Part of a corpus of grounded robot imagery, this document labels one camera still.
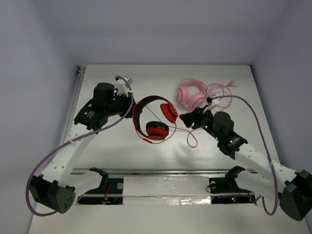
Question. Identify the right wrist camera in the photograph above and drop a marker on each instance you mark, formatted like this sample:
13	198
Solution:
212	102

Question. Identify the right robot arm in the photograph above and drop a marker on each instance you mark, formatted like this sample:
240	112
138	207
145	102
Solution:
292	190

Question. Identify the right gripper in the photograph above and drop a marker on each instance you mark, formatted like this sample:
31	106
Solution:
189	118

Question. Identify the pink headphones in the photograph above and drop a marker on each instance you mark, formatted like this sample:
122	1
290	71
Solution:
190	102

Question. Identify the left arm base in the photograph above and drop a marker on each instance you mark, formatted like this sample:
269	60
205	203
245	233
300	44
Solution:
109	191

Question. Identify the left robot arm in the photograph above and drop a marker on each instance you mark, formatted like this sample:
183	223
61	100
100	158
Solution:
49	188

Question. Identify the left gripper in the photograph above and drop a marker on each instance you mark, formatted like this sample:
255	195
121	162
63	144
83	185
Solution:
129	105

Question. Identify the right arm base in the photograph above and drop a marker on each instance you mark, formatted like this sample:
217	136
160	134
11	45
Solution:
224	190

